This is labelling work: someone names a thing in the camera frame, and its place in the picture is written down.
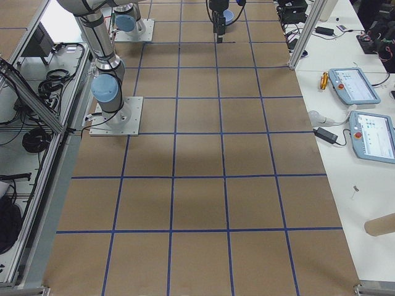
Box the blue bowl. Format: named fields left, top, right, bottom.
left=223, top=9, right=234, bottom=26

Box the grey control box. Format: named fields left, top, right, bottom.
left=22, top=22, right=54, bottom=65

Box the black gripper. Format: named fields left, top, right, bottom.
left=208, top=0, right=229, bottom=43

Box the aluminium frame post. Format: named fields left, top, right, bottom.
left=288, top=0, right=327, bottom=70

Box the cardboard tube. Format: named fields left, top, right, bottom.
left=364, top=213, right=395, bottom=237

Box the black power adapter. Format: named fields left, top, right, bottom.
left=313, top=127, right=338, bottom=144

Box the lower teach pendant tablet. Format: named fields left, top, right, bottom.
left=349, top=111, right=394, bottom=164

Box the coiled black cable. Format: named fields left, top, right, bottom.
left=22, top=126, right=51, bottom=154

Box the white light bulb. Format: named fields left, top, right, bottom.
left=308, top=110, right=335, bottom=127

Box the yellow screwdriver tool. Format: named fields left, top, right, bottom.
left=320, top=72, right=328, bottom=90

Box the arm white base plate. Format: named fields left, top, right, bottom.
left=89, top=96, right=143, bottom=136
left=114, top=15, right=154, bottom=43

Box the teach pendant tablet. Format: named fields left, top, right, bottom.
left=349, top=111, right=394, bottom=164
left=328, top=68, right=381, bottom=105

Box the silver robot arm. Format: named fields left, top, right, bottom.
left=58, top=1, right=145, bottom=125
left=114, top=2, right=146, bottom=36

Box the upper teach pendant tablet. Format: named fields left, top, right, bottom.
left=328, top=68, right=381, bottom=105

